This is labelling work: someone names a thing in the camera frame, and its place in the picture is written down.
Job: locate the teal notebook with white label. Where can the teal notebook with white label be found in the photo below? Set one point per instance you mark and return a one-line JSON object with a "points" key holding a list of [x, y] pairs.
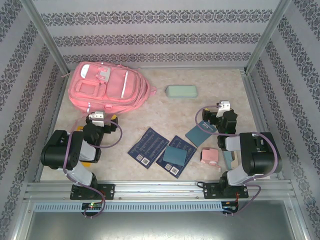
{"points": [[200, 137]]}

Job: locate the pink backpack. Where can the pink backpack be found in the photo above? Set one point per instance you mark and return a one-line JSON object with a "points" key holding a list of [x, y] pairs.
{"points": [[112, 87]]}

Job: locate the pale teal and beige book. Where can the pale teal and beige book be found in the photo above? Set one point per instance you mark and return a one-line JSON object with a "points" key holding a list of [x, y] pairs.
{"points": [[228, 160]]}

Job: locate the pink plastic stationery box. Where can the pink plastic stationery box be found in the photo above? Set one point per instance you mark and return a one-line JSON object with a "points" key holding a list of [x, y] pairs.
{"points": [[208, 155]]}

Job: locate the navy blue booklet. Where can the navy blue booklet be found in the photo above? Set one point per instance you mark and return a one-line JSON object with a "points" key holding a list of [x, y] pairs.
{"points": [[180, 142], [146, 147]]}

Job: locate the mint green pencil case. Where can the mint green pencil case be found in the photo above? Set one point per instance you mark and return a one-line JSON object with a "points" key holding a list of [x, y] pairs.
{"points": [[182, 91]]}

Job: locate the plain teal notebook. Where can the plain teal notebook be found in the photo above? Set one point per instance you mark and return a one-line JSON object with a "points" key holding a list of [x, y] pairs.
{"points": [[175, 155]]}

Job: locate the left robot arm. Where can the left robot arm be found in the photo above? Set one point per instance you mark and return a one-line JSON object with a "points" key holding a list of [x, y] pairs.
{"points": [[57, 150]]}

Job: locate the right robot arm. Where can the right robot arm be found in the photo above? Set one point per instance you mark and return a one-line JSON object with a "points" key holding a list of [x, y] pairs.
{"points": [[260, 155]]}

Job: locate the grey metal panel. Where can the grey metal panel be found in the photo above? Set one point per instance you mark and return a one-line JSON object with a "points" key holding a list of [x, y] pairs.
{"points": [[160, 227]]}

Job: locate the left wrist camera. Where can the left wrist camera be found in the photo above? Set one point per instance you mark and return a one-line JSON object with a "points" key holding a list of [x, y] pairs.
{"points": [[96, 117]]}

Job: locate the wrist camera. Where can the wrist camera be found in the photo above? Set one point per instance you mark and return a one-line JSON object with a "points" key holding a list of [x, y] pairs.
{"points": [[223, 106], [96, 117]]}

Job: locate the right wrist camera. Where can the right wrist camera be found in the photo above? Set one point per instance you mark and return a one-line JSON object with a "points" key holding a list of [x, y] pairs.
{"points": [[223, 106]]}

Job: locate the aluminium side rail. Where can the aluminium side rail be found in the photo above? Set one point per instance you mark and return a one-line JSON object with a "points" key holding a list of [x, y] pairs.
{"points": [[53, 125], [257, 112]]}

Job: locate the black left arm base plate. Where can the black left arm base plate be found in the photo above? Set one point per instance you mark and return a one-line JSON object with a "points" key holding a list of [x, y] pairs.
{"points": [[108, 191]]}

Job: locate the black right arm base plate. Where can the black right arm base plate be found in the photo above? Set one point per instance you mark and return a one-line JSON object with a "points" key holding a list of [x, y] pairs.
{"points": [[210, 191]]}

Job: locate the aluminium mounting rail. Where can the aluminium mounting rail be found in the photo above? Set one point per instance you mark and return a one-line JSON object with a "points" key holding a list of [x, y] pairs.
{"points": [[155, 190]]}

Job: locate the aluminium frame post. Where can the aluminium frame post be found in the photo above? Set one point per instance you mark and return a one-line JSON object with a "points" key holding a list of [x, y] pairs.
{"points": [[270, 32], [42, 30]]}

